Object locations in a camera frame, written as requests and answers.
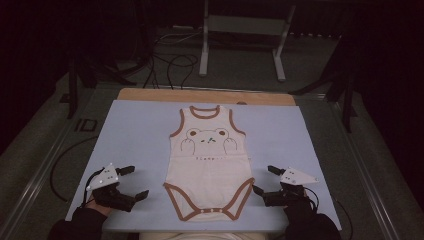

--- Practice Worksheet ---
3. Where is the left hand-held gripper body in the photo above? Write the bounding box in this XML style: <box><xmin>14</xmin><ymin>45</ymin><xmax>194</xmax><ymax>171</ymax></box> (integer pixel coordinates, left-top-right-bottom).
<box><xmin>85</xmin><ymin>163</ymin><xmax>137</xmax><ymax>213</ymax></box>

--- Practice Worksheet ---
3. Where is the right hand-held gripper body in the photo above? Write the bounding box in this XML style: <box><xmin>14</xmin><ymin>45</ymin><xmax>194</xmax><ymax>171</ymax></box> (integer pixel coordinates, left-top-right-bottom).
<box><xmin>262</xmin><ymin>167</ymin><xmax>319</xmax><ymax>208</ymax></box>

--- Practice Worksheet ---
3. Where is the cream baby bodysuit brown trim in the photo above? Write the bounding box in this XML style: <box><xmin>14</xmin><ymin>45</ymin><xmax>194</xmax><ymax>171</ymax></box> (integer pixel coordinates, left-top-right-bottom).
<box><xmin>162</xmin><ymin>104</ymin><xmax>256</xmax><ymax>223</ymax></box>

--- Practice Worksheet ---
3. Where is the person's left hand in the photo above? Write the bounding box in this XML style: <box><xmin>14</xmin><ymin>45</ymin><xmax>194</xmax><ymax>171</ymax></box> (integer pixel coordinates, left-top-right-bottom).
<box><xmin>84</xmin><ymin>199</ymin><xmax>113</xmax><ymax>218</ymax></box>

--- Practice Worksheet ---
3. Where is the light blue table mat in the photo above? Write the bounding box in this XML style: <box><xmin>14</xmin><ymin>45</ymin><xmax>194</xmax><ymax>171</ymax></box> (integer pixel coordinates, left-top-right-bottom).
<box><xmin>64</xmin><ymin>99</ymin><xmax>343</xmax><ymax>233</ymax></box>

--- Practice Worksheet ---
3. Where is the black metal stand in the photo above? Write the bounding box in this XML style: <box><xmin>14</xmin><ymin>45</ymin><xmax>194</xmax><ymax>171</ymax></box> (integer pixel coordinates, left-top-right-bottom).
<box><xmin>59</xmin><ymin>56</ymin><xmax>98</xmax><ymax>120</ymax></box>
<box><xmin>289</xmin><ymin>33</ymin><xmax>358</xmax><ymax>134</ymax></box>

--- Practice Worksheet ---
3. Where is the white metal stand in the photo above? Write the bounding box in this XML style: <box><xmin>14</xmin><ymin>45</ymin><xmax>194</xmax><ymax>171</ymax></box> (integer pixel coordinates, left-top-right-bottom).
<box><xmin>198</xmin><ymin>0</ymin><xmax>297</xmax><ymax>83</ymax></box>

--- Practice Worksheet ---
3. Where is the left hand-held gripper black cable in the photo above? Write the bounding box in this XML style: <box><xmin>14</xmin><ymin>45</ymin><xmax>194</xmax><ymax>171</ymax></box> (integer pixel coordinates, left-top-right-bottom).
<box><xmin>81</xmin><ymin>168</ymin><xmax>105</xmax><ymax>206</ymax></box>

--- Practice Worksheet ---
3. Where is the hand-held gripper black cable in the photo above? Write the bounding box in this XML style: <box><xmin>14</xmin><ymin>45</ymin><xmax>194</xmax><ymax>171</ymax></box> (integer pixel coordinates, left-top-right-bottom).
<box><xmin>302</xmin><ymin>186</ymin><xmax>320</xmax><ymax>214</ymax></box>
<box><xmin>81</xmin><ymin>168</ymin><xmax>105</xmax><ymax>206</ymax></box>

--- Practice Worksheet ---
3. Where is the right hand-held gripper black cable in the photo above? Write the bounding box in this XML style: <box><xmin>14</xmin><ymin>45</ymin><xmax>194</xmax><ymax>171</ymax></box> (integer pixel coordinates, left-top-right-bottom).
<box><xmin>302</xmin><ymin>186</ymin><xmax>320</xmax><ymax>214</ymax></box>

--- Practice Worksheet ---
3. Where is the long black floor cable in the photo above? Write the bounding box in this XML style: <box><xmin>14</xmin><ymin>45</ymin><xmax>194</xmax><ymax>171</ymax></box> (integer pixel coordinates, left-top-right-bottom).
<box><xmin>49</xmin><ymin>134</ymin><xmax>99</xmax><ymax>203</ymax></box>

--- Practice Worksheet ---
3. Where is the black floor bracket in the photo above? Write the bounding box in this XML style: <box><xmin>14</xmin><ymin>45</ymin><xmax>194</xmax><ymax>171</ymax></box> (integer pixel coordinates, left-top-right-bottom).
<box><xmin>74</xmin><ymin>118</ymin><xmax>99</xmax><ymax>133</ymax></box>

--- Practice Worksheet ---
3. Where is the grey metal floor rail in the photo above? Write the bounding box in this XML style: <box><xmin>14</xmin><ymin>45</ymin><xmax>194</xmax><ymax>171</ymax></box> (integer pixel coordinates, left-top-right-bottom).
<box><xmin>0</xmin><ymin>96</ymin><xmax>98</xmax><ymax>240</ymax></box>
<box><xmin>328</xmin><ymin>99</ymin><xmax>401</xmax><ymax>240</ymax></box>

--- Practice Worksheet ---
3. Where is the thin black floor cable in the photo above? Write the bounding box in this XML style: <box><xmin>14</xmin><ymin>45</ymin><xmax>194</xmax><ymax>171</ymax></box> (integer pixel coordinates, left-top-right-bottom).
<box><xmin>333</xmin><ymin>198</ymin><xmax>354</xmax><ymax>240</ymax></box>

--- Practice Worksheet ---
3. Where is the black looped floor cable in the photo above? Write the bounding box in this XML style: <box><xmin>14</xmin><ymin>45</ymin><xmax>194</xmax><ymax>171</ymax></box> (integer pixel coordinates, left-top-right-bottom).
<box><xmin>165</xmin><ymin>54</ymin><xmax>199</xmax><ymax>90</ymax></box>

